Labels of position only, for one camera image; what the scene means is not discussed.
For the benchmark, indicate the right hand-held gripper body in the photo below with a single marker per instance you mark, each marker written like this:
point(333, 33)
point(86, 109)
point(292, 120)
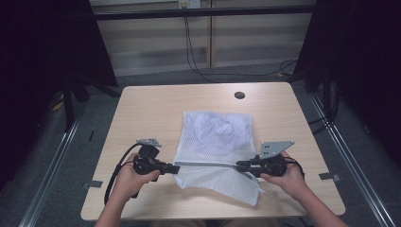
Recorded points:
point(271, 165)

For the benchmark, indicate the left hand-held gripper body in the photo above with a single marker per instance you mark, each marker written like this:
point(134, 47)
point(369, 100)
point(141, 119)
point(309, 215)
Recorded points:
point(146, 162)

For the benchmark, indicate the white mesh laundry bag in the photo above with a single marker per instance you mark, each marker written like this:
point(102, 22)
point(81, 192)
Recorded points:
point(217, 183)

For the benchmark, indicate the person's left hand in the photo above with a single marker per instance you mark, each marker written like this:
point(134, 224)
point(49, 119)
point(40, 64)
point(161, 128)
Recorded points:
point(129, 181)

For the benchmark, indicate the person's right hand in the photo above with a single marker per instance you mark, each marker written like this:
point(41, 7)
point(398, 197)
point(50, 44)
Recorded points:
point(293, 184)

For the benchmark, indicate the white garment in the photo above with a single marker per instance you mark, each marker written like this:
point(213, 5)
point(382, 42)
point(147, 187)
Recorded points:
point(214, 132)

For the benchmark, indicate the gray tape piece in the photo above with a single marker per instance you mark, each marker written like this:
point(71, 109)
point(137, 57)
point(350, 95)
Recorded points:
point(92, 184)
point(329, 176)

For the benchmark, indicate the dark round table grommet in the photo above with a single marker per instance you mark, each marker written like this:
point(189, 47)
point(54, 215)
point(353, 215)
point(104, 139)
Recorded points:
point(239, 95)

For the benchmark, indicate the black metal stand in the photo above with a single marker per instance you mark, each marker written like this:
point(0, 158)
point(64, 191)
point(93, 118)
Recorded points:
point(67, 107)

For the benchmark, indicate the black curtain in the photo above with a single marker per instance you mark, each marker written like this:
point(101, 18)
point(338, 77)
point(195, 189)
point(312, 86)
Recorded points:
point(41, 69)
point(365, 69)

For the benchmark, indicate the metal floor rail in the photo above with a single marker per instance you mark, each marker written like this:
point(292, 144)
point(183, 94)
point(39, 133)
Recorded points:
point(356, 170)
point(47, 183)

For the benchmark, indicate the black horizontal frame bar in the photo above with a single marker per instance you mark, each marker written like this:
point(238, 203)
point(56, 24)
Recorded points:
point(201, 12)

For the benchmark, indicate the white wall power outlet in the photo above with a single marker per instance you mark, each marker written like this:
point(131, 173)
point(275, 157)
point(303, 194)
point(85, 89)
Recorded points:
point(189, 3)

